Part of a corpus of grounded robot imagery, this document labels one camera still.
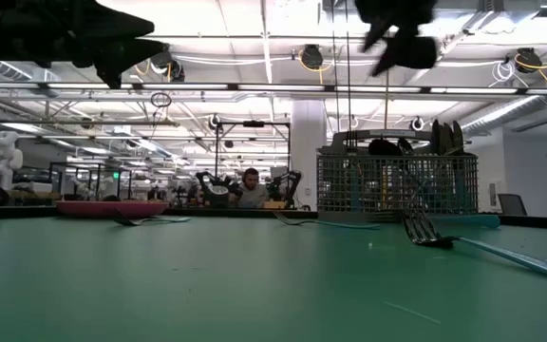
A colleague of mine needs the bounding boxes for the white building column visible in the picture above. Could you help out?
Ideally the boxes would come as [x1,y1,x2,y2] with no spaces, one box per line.
[291,99,328,210]

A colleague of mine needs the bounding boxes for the grey office chair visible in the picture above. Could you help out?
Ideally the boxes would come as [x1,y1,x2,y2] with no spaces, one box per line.
[496,192,529,218]

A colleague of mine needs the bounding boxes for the teal spoons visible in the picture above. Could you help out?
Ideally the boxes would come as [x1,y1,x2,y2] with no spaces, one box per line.
[113,214,192,227]

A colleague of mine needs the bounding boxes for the pink round plate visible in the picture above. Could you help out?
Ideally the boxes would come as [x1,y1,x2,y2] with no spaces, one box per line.
[54,199,170,219]

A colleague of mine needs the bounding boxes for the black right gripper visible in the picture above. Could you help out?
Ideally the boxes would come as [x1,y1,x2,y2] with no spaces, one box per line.
[354,0,440,77]

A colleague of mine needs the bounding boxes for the grey wire cutlery basket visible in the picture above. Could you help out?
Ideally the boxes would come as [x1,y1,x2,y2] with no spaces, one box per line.
[314,128,480,224]

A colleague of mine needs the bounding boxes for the black gantry frame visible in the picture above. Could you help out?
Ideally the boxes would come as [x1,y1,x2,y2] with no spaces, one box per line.
[213,120,292,191]

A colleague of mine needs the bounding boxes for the long ceiling light bar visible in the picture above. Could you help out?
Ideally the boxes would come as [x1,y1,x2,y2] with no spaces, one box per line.
[0,81,547,95]

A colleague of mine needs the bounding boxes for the black aluminium table frame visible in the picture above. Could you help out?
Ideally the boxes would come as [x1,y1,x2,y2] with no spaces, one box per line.
[0,203,547,220]

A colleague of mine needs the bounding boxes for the black hanging cable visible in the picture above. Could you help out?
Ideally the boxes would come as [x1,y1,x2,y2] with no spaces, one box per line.
[330,0,339,143]
[345,0,352,143]

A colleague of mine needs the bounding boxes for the silver ventilation duct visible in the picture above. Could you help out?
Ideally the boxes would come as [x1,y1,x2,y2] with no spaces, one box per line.
[447,94,547,140]

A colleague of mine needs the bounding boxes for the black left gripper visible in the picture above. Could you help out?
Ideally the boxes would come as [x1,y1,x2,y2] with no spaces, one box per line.
[26,0,169,89]

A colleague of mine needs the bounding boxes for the person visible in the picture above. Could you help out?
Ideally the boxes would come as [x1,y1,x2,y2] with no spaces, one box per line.
[234,166,271,210]

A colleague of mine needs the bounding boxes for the black ceiling cable reel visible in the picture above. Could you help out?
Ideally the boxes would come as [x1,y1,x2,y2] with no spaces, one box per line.
[299,43,325,72]
[149,47,186,84]
[514,46,544,75]

